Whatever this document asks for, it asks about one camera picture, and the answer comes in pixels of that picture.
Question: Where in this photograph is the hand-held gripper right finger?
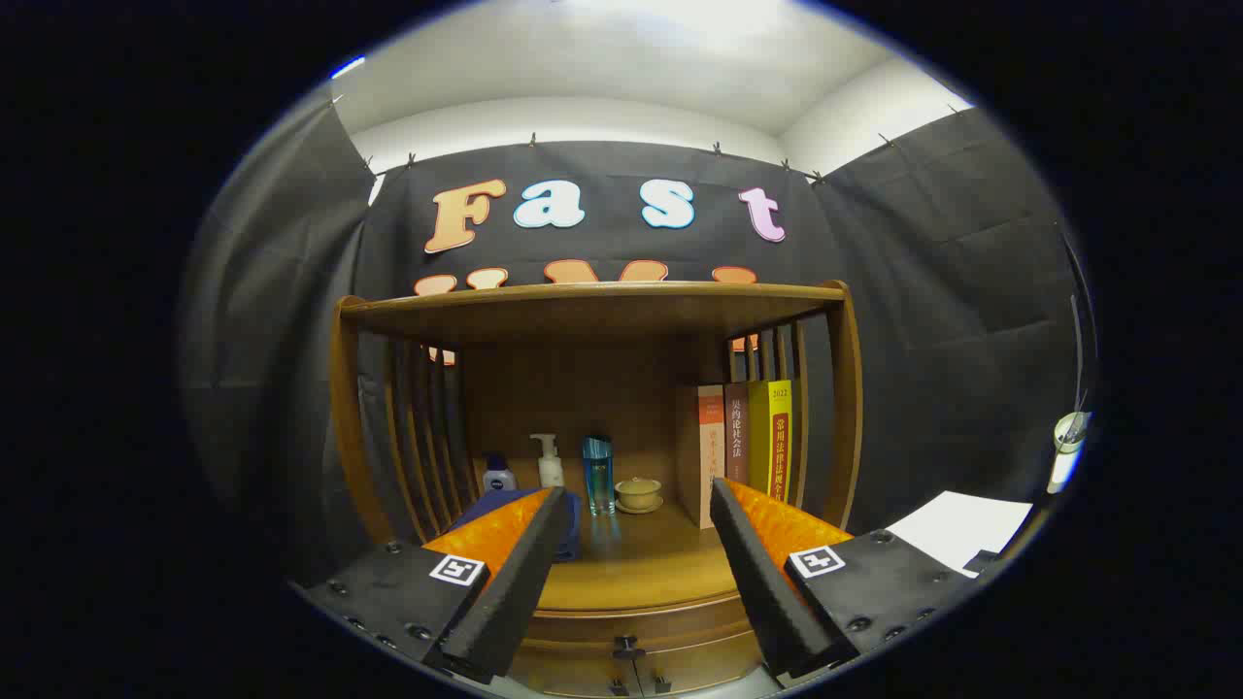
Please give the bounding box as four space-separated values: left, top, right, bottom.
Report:
709 476 972 681

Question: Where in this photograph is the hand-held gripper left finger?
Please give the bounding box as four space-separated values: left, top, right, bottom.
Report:
301 485 574 685

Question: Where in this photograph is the wooden drawer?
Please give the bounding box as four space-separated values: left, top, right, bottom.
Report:
515 597 763 681

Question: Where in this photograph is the wooden countertop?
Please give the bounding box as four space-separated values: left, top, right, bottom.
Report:
456 451 826 615

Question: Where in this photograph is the wooden cabinet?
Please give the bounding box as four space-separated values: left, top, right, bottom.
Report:
328 280 865 699

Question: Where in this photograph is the blue folded towel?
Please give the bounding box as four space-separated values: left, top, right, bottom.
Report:
449 488 586 564

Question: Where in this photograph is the white pump bottle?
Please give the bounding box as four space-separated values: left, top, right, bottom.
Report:
530 433 566 489

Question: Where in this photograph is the beige orange-spined book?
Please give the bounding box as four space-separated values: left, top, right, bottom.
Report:
676 384 727 530

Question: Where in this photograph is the blue glass bottle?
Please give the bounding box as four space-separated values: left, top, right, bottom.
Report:
582 436 616 516

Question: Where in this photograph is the yellow book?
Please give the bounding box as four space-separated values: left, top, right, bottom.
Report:
747 380 795 506

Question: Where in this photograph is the brown book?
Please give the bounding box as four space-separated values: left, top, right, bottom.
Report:
723 382 751 486

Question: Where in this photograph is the beige lidded teacup with saucer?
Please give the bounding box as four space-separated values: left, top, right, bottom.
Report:
616 477 665 515

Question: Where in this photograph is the white flat surface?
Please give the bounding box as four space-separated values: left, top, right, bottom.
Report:
886 490 1035 579

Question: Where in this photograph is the white power strip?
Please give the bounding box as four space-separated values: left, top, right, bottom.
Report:
1047 411 1093 494

